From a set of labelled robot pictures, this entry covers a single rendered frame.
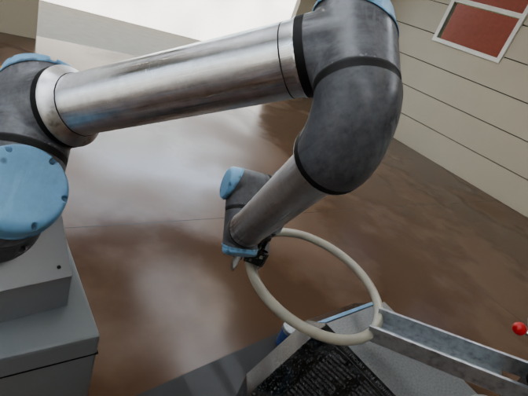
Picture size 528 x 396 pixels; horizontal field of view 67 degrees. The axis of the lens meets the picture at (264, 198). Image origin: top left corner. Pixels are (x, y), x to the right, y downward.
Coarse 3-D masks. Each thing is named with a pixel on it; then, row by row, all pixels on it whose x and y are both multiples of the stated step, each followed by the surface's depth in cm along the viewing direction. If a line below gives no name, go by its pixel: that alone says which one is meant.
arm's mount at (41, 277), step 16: (48, 240) 91; (64, 240) 93; (32, 256) 88; (48, 256) 90; (64, 256) 92; (0, 272) 83; (16, 272) 85; (32, 272) 87; (48, 272) 89; (64, 272) 91; (0, 288) 82; (16, 288) 85; (32, 288) 88; (48, 288) 90; (64, 288) 93; (0, 304) 85; (16, 304) 87; (32, 304) 90; (48, 304) 93; (64, 304) 96; (0, 320) 87
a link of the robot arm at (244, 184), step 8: (232, 168) 104; (240, 168) 105; (224, 176) 107; (232, 176) 102; (240, 176) 102; (248, 176) 104; (256, 176) 105; (264, 176) 106; (224, 184) 105; (232, 184) 101; (240, 184) 102; (248, 184) 103; (256, 184) 104; (264, 184) 105; (224, 192) 103; (232, 192) 102; (240, 192) 102; (248, 192) 102; (256, 192) 104; (232, 200) 102; (240, 200) 101; (248, 200) 101
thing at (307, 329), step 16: (320, 240) 148; (336, 256) 148; (256, 272) 118; (256, 288) 114; (368, 288) 137; (272, 304) 110; (288, 320) 108; (320, 336) 108; (336, 336) 109; (352, 336) 112; (368, 336) 115
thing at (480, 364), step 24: (384, 312) 126; (384, 336) 115; (408, 336) 121; (432, 336) 120; (456, 336) 116; (432, 360) 110; (456, 360) 107; (480, 360) 114; (504, 360) 111; (480, 384) 105; (504, 384) 102
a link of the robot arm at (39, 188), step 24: (0, 144) 67; (24, 144) 68; (0, 168) 64; (24, 168) 66; (48, 168) 68; (0, 192) 63; (24, 192) 65; (48, 192) 68; (0, 216) 63; (24, 216) 65; (48, 216) 67; (0, 240) 69; (24, 240) 75
